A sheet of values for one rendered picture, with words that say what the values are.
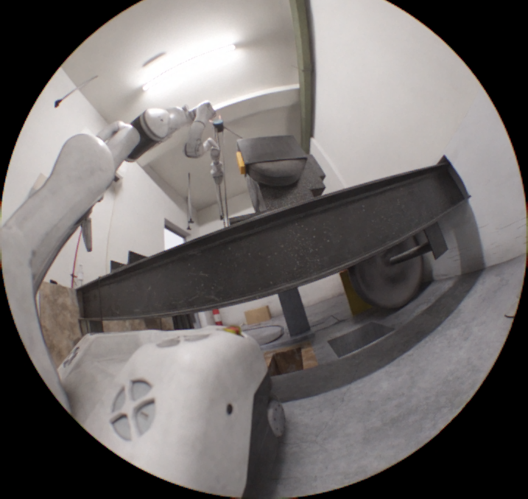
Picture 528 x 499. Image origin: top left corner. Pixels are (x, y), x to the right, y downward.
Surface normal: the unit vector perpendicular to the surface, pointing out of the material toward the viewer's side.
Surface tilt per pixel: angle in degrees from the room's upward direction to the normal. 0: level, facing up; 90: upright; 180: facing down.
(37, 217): 89
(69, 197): 92
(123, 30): 180
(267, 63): 180
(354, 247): 90
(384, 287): 90
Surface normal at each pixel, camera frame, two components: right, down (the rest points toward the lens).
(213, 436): 0.93, -0.34
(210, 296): -0.17, -0.33
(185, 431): 0.62, -0.74
